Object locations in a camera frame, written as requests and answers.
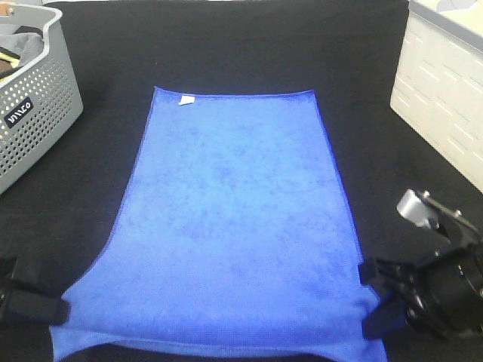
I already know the white plastic storage crate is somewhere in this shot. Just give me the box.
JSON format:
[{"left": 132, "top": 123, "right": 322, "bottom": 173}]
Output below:
[{"left": 390, "top": 1, "right": 482, "bottom": 189}]

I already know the yellow cloth in basket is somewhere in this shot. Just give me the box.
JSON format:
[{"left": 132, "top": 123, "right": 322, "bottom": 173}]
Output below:
[{"left": 0, "top": 52, "right": 20, "bottom": 68}]

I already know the grey perforated plastic basket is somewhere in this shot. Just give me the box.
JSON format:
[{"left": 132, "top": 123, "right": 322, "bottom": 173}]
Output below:
[{"left": 1, "top": 2, "right": 83, "bottom": 191}]

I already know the grey towel in basket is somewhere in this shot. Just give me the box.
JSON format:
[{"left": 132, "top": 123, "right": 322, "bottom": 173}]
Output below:
[{"left": 1, "top": 32, "right": 44, "bottom": 67}]

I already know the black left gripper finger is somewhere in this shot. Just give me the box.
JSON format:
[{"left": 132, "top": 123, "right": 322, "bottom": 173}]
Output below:
[
  {"left": 1, "top": 256, "right": 20, "bottom": 287},
  {"left": 4, "top": 289, "right": 70, "bottom": 326}
]

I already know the brown cloth in basket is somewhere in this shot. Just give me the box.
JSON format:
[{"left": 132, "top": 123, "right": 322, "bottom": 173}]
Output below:
[{"left": 0, "top": 60, "right": 16, "bottom": 79}]

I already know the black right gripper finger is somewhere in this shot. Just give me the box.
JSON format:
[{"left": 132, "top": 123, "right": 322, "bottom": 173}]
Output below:
[
  {"left": 358, "top": 258, "right": 389, "bottom": 287},
  {"left": 361, "top": 299, "right": 406, "bottom": 340}
]

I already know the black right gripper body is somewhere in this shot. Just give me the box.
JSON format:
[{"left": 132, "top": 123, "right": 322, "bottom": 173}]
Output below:
[{"left": 380, "top": 229, "right": 483, "bottom": 340}]

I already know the blue microfiber towel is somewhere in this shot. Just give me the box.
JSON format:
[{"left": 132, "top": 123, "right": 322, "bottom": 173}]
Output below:
[{"left": 51, "top": 88, "right": 386, "bottom": 361}]

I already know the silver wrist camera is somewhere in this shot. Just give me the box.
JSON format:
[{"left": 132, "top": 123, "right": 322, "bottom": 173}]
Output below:
[{"left": 396, "top": 189, "right": 439, "bottom": 230}]

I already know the black table cloth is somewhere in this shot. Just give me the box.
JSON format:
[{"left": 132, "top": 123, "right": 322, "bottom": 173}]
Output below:
[{"left": 0, "top": 0, "right": 483, "bottom": 362}]

